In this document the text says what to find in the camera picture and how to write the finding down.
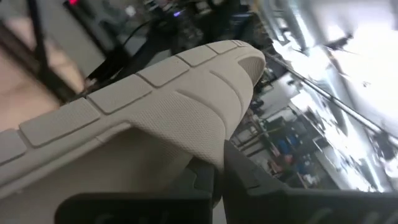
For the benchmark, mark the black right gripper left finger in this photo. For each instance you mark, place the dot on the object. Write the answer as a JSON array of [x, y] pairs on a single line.
[[140, 208]]

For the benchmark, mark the black aluminium table frame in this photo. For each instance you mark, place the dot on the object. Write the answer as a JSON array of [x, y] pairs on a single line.
[[37, 31]]

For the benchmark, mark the grey slide sandal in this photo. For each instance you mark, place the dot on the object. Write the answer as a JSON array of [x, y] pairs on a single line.
[[155, 109]]

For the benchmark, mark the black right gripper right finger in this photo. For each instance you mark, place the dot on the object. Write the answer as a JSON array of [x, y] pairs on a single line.
[[280, 205]]

